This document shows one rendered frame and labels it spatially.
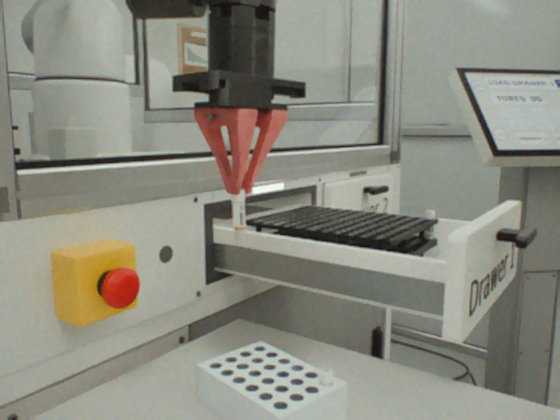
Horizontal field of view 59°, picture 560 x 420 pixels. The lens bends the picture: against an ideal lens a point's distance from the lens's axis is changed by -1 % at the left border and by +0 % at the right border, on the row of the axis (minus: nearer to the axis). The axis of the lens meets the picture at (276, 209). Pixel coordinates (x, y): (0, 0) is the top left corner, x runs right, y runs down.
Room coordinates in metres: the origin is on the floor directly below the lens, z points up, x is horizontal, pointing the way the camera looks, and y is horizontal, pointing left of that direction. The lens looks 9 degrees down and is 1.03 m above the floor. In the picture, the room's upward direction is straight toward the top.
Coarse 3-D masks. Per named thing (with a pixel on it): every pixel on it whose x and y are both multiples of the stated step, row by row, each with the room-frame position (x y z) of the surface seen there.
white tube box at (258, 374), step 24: (216, 360) 0.46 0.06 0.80; (240, 360) 0.46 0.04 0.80; (264, 360) 0.46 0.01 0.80; (288, 360) 0.47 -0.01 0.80; (216, 384) 0.43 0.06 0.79; (240, 384) 0.42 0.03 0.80; (264, 384) 0.42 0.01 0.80; (288, 384) 0.42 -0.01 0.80; (312, 384) 0.42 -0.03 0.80; (336, 384) 0.42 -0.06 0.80; (216, 408) 0.43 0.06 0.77; (240, 408) 0.40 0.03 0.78; (264, 408) 0.38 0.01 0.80; (288, 408) 0.38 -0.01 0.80; (312, 408) 0.39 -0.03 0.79; (336, 408) 0.41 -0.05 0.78
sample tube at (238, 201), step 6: (240, 192) 0.43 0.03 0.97; (234, 198) 0.43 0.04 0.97; (240, 198) 0.43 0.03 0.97; (234, 204) 0.43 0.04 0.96; (240, 204) 0.43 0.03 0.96; (234, 210) 0.43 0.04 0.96; (240, 210) 0.43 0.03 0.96; (234, 216) 0.43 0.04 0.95; (240, 216) 0.43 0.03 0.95; (234, 222) 0.43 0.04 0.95; (240, 222) 0.43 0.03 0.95; (234, 228) 0.44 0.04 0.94; (240, 228) 0.43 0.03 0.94; (240, 234) 0.43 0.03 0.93
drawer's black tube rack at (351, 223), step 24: (264, 216) 0.72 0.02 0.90; (288, 216) 0.72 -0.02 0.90; (312, 216) 0.72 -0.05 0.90; (336, 216) 0.72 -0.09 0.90; (360, 216) 0.72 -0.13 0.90; (384, 216) 0.72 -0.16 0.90; (408, 216) 0.72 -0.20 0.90; (336, 240) 0.69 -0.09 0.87; (360, 240) 0.58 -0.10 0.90; (408, 240) 0.69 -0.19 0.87; (432, 240) 0.69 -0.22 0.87
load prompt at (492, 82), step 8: (488, 80) 1.40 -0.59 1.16; (496, 80) 1.41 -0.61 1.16; (504, 80) 1.41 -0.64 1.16; (512, 80) 1.42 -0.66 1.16; (520, 80) 1.42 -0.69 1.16; (528, 80) 1.43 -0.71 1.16; (536, 80) 1.44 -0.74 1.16; (544, 80) 1.44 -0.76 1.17; (552, 80) 1.45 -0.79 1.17; (488, 88) 1.38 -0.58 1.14; (496, 88) 1.39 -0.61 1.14; (504, 88) 1.39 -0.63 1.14; (512, 88) 1.40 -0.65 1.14; (520, 88) 1.40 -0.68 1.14; (528, 88) 1.41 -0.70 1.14; (536, 88) 1.41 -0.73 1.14; (544, 88) 1.42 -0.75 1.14; (552, 88) 1.42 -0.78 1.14
